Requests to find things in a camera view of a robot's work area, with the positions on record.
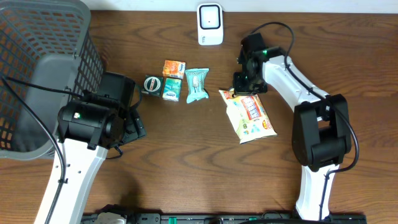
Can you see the green tissue pack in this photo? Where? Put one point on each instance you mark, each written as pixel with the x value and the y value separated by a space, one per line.
pixel 172 89

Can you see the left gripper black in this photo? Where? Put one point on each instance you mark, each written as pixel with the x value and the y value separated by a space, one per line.
pixel 134 124

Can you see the dark green round-label box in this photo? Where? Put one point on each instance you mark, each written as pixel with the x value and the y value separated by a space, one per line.
pixel 152 85

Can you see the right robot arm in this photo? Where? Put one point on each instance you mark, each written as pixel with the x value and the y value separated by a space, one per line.
pixel 321 135

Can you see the teal small snack packet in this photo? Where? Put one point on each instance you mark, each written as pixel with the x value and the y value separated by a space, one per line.
pixel 196 84

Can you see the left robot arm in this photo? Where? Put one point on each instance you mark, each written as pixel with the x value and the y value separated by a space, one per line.
pixel 87 129

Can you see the grey plastic mesh basket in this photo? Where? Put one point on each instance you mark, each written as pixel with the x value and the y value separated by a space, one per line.
pixel 47 59

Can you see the large white snack bag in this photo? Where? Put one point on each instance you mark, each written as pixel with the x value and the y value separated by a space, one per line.
pixel 247 116

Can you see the white barcode scanner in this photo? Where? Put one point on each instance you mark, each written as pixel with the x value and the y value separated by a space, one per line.
pixel 210 24

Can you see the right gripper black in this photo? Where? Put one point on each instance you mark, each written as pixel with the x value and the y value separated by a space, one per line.
pixel 239 91

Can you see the orange tissue pack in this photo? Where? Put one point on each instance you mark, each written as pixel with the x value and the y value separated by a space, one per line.
pixel 174 69

